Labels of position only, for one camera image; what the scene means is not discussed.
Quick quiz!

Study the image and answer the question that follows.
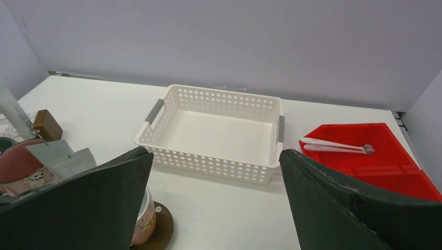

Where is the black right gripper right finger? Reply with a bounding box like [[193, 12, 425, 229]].
[[279, 149, 441, 249]]

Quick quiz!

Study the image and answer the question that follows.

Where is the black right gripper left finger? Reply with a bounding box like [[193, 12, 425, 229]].
[[1, 147, 154, 249]]

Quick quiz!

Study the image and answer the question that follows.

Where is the orange-pink mug white inside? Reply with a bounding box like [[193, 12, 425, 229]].
[[131, 187, 156, 245]]

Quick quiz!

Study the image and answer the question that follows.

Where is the orange capped toothpaste tube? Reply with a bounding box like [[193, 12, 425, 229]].
[[25, 140, 73, 174]]

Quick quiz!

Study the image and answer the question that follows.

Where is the pink ghost pattern mug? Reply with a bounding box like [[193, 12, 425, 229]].
[[1, 139, 57, 196]]

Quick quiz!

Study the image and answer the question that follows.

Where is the wooden acrylic toothbrush holder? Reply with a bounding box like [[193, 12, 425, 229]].
[[0, 109, 64, 142]]

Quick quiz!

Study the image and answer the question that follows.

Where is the white toothpaste tube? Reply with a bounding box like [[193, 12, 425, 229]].
[[1, 83, 38, 140]]

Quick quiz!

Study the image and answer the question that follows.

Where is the black capped toothpaste tube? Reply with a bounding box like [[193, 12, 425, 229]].
[[49, 148, 97, 179]]

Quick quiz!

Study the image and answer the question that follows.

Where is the grey-green ceramic mug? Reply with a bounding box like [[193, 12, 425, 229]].
[[0, 137, 17, 154]]

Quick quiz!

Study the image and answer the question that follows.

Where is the brown oval wooden tray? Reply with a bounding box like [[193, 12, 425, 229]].
[[130, 201, 174, 250]]

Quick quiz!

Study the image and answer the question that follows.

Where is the pale pink toothbrush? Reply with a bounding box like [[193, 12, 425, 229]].
[[303, 144, 375, 155]]

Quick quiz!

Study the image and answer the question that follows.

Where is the white pink toothbrush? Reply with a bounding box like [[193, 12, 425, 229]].
[[300, 137, 374, 150]]

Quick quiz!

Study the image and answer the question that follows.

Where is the red plastic organizer tray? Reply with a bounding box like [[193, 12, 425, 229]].
[[299, 123, 441, 202]]

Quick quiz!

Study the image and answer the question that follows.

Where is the white perforated plastic basket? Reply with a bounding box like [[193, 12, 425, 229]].
[[134, 85, 285, 185]]

